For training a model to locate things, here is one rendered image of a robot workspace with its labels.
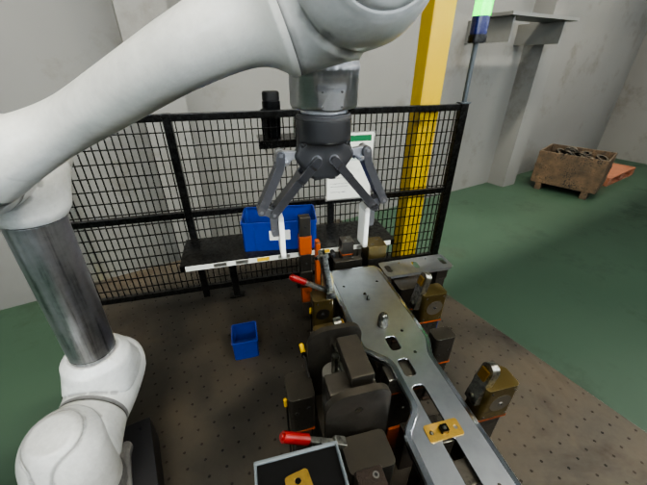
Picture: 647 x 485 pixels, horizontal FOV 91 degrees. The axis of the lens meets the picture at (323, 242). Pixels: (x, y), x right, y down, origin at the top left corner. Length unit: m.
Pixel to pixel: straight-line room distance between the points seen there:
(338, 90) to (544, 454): 1.18
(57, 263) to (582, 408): 1.55
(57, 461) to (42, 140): 0.62
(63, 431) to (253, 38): 0.82
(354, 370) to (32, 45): 2.76
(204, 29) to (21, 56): 2.72
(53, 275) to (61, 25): 2.31
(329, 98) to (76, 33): 2.62
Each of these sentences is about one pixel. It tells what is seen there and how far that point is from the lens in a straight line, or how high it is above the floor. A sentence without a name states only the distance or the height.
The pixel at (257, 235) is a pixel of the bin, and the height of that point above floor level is 1.10.
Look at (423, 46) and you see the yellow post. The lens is 1.63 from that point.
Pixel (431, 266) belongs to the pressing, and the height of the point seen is 1.00.
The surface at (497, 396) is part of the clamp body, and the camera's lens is 0.95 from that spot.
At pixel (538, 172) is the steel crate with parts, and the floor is 0.25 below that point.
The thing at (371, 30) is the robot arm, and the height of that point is 1.74.
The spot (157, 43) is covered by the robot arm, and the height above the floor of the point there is 1.73.
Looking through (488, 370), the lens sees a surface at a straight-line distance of 0.89.
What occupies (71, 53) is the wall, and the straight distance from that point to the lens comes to 2.95.
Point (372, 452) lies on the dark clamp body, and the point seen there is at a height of 1.08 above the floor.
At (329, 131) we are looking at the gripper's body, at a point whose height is 1.64.
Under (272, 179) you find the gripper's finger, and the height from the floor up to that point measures 1.58.
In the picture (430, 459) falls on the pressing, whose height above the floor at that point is 1.00.
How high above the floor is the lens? 1.72
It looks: 30 degrees down
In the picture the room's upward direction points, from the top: straight up
